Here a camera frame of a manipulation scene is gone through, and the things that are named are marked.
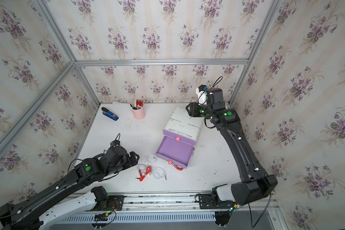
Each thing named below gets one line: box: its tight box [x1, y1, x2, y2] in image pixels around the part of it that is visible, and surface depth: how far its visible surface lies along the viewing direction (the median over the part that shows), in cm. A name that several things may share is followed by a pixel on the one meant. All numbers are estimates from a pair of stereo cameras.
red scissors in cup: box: [136, 99, 144, 108], surface depth 108 cm
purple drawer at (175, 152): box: [155, 136, 196, 169], surface depth 83 cm
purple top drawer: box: [162, 128, 197, 147], surface depth 78 cm
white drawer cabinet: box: [163, 106, 204, 142], surface depth 81 cm
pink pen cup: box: [130, 105, 146, 120], surface depth 109 cm
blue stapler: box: [101, 106, 119, 121], surface depth 111 cm
